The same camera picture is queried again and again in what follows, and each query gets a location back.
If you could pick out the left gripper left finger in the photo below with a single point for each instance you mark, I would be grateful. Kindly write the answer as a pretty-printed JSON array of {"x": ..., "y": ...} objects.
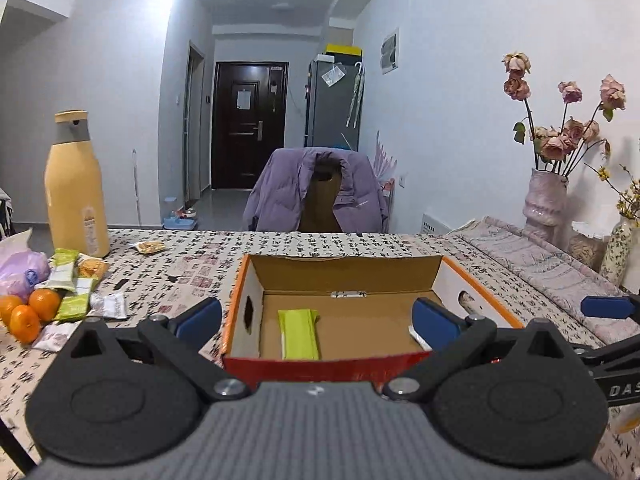
[{"x": 176, "y": 342}]

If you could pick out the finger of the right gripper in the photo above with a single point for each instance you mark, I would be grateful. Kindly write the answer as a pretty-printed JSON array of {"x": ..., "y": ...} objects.
[
  {"x": 611, "y": 307},
  {"x": 615, "y": 368}
]

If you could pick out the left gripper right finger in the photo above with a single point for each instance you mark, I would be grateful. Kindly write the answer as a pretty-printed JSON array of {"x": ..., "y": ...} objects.
[{"x": 455, "y": 343}]

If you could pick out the green wafer snack bar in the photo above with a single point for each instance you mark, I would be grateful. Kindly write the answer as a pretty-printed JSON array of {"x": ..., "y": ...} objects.
[{"x": 298, "y": 335}]

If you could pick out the floral small vase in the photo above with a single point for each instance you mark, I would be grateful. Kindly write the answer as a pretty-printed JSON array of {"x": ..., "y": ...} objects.
[{"x": 615, "y": 259}]

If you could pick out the folded grey patterned cloth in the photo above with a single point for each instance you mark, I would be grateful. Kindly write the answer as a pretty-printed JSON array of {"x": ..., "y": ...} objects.
[{"x": 558, "y": 276}]

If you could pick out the calligraphy print tablecloth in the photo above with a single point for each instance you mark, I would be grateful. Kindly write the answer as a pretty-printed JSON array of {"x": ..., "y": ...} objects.
[{"x": 198, "y": 264}]

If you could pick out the white packet on table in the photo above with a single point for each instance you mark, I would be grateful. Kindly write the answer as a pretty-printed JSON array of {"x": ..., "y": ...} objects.
[{"x": 112, "y": 306}]

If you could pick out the small nut snack packet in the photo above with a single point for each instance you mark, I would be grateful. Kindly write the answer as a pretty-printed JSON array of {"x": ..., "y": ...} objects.
[{"x": 149, "y": 247}]

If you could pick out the orange cardboard box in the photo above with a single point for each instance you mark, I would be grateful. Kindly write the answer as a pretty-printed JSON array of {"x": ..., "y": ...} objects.
[{"x": 364, "y": 328}]

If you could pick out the pink flower vase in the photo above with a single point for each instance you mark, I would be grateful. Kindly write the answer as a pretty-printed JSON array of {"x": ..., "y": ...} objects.
[{"x": 544, "y": 203}]

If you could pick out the green bar on table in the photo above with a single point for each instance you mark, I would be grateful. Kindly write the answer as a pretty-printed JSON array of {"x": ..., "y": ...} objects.
[
  {"x": 75, "y": 305},
  {"x": 62, "y": 270}
]

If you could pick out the white packet near mandarins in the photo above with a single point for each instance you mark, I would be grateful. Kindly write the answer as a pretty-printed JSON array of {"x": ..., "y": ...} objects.
[{"x": 53, "y": 337}]

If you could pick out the purple jacket on chair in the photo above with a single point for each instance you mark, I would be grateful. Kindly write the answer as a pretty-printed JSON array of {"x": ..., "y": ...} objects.
[{"x": 276, "y": 201}]

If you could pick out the orange mandarin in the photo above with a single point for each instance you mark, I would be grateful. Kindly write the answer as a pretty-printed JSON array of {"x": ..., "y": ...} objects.
[
  {"x": 7, "y": 305},
  {"x": 45, "y": 302},
  {"x": 24, "y": 324}
]

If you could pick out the yellow thermos bottle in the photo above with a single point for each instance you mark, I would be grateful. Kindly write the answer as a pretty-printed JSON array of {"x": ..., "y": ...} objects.
[{"x": 73, "y": 187}]

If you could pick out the wooden chair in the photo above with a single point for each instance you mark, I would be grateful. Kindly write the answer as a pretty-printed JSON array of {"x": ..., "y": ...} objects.
[{"x": 317, "y": 214}]

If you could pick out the dried pink roses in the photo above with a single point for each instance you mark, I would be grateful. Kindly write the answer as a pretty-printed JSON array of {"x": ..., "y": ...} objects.
[{"x": 559, "y": 150}]

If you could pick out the purple tissue pack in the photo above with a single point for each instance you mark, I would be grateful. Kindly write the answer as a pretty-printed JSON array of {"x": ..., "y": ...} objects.
[{"x": 21, "y": 268}]

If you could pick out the dark entrance door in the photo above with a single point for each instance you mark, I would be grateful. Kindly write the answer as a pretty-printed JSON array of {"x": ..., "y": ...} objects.
[{"x": 248, "y": 120}]

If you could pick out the grey refrigerator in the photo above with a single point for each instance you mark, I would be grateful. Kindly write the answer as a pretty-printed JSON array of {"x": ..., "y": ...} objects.
[{"x": 333, "y": 105}]

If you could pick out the yellow box on fridge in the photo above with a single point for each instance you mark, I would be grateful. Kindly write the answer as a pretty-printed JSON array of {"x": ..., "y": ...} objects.
[{"x": 340, "y": 49}]

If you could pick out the wall panel box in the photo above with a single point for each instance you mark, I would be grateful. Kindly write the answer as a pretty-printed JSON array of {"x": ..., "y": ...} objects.
[{"x": 389, "y": 52}]

